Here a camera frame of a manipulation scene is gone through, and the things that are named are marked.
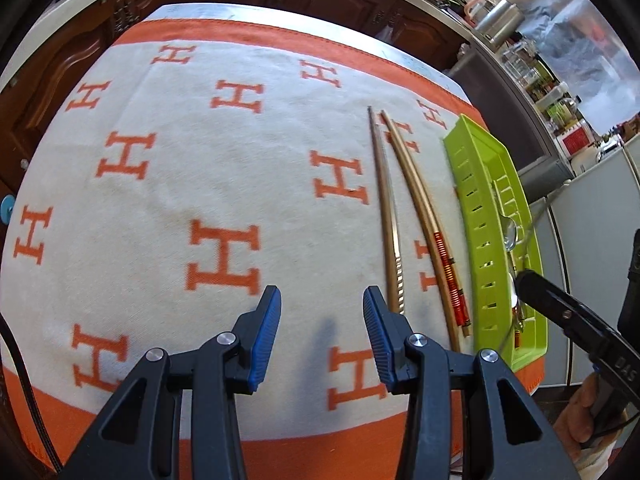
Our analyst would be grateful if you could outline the person's right hand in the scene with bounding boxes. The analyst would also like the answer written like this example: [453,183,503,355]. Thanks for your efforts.
[553,373,599,460]

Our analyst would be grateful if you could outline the steel fork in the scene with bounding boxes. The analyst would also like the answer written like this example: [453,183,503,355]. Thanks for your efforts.
[498,180,570,354]

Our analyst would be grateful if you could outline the steel spoon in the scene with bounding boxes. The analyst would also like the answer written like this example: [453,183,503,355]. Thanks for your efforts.
[500,214,518,252]

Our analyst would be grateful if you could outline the grey appliance with dark door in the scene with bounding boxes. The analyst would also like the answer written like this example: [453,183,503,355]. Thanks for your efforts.
[448,41,574,203]

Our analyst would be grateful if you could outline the wooden cabinet fronts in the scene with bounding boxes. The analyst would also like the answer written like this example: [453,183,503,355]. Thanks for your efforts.
[1,0,471,192]

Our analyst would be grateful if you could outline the black cable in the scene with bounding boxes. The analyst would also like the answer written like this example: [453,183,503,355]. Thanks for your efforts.
[0,311,64,476]

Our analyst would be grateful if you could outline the orange and cream H blanket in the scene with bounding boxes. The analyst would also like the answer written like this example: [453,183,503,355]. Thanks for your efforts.
[0,17,547,480]

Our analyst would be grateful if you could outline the steel electric kettle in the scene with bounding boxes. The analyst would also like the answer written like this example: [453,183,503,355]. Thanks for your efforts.
[474,0,525,52]

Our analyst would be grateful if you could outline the green plastic utensil tray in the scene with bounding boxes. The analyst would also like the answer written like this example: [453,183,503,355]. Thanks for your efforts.
[444,115,548,372]

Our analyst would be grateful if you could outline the dark metal chopstick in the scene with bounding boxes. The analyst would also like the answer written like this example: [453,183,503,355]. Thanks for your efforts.
[367,106,405,315]

